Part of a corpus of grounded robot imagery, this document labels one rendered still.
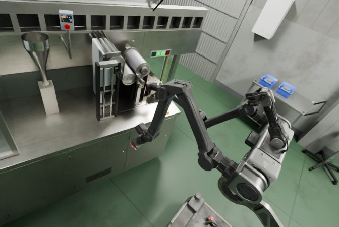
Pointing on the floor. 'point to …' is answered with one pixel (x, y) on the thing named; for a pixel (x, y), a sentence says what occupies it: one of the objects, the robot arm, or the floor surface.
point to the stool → (325, 163)
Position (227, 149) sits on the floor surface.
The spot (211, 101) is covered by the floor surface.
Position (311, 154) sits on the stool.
